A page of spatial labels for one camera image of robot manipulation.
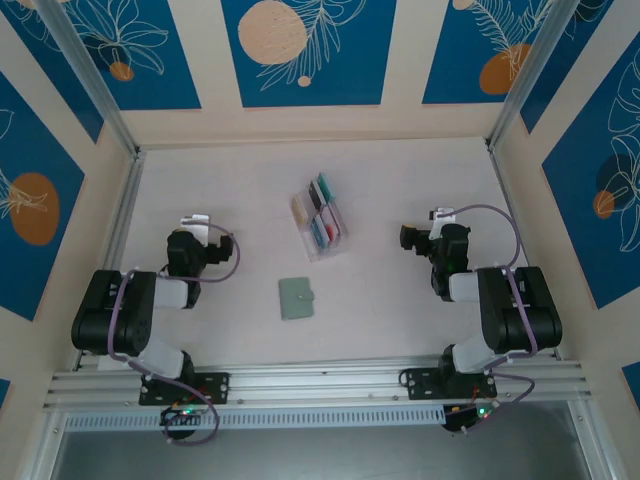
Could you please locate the aluminium table side rail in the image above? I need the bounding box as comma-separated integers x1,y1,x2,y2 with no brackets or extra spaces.
487,142,561,362
72,149,147,372

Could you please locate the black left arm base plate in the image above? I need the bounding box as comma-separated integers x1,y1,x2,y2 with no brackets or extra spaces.
138,372,232,407

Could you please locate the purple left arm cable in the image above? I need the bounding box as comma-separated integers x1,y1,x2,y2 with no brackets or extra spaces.
108,223,245,446

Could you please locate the clear acrylic card display stand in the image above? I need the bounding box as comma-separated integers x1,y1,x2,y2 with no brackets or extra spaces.
291,172,350,264

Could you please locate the white slotted cable duct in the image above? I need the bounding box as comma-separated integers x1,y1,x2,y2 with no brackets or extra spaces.
63,404,447,432

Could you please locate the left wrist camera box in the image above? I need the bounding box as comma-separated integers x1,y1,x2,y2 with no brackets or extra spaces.
178,213,211,242

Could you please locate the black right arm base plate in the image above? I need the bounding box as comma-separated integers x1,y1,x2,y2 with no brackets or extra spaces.
402,367,499,401

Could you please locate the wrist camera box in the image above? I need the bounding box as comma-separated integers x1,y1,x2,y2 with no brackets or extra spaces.
428,207,459,240
178,213,211,242

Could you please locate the sage green card holder wallet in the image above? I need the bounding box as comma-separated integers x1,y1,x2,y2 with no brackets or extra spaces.
278,276,317,321

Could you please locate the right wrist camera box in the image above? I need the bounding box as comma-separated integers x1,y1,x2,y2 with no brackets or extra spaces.
428,207,459,240

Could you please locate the aluminium frame leg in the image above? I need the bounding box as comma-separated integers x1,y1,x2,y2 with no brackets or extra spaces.
567,399,619,480
14,412,69,480

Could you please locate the grey metal sheet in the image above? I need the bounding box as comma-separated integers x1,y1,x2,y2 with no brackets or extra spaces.
49,402,589,480

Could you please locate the aluminium frame post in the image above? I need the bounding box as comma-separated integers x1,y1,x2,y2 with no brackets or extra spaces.
35,0,142,160
485,0,579,151

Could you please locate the aluminium mounting rail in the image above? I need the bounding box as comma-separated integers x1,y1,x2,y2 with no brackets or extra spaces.
42,352,594,414

